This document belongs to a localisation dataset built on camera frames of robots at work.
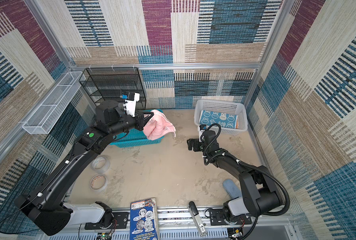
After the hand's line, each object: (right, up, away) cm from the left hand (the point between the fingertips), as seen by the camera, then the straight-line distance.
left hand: (153, 111), depth 64 cm
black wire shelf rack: (-37, +23, +41) cm, 60 cm away
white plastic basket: (+55, +6, +47) cm, 72 cm away
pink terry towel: (+1, -6, +6) cm, 9 cm away
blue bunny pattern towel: (+45, -2, +45) cm, 63 cm away
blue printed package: (-6, -50, +7) cm, 51 cm away
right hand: (+20, -16, +26) cm, 37 cm away
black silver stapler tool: (+19, -48, +7) cm, 52 cm away
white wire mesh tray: (-52, -1, +9) cm, 53 cm away
